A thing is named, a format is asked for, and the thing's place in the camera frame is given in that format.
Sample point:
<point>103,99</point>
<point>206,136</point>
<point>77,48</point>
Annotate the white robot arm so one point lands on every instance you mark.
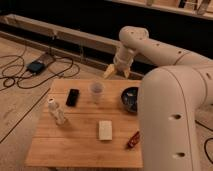
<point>167,100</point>

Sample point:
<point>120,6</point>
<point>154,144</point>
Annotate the clear plastic bottle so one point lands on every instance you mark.
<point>56,111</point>

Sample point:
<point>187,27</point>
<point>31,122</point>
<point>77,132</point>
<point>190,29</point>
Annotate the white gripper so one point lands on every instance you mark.
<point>123,60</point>

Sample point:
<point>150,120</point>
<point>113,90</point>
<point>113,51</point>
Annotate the dark bowl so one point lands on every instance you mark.
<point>129,99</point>

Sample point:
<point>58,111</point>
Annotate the clear plastic cup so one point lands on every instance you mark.
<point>96,91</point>

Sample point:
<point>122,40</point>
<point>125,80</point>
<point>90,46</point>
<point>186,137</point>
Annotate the blue power box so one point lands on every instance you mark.
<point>35,67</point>

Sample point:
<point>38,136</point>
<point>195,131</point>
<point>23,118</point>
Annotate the white sponge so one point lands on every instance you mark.
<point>105,130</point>

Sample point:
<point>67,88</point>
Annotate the wooden table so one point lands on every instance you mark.
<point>77,143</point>

